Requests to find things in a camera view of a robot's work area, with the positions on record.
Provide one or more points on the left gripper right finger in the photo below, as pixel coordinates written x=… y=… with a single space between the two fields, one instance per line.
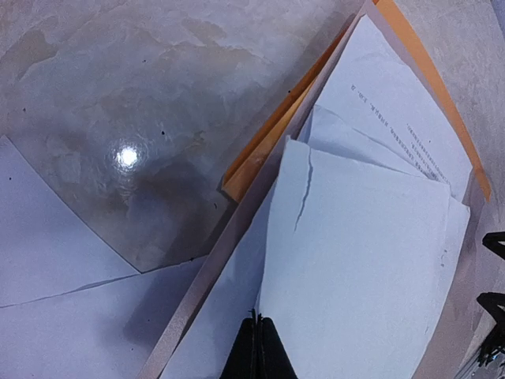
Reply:
x=273 y=361

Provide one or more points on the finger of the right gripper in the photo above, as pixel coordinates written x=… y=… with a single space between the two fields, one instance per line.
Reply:
x=494 y=241
x=493 y=303

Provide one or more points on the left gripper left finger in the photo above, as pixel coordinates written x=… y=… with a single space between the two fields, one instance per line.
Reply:
x=242 y=360

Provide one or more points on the orange folder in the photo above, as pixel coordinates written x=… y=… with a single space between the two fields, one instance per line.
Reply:
x=242 y=172

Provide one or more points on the printed white paper sheet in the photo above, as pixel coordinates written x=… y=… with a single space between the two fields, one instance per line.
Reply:
x=376 y=93

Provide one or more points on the white paper sheet on table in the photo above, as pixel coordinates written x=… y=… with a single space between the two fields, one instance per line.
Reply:
x=70 y=306

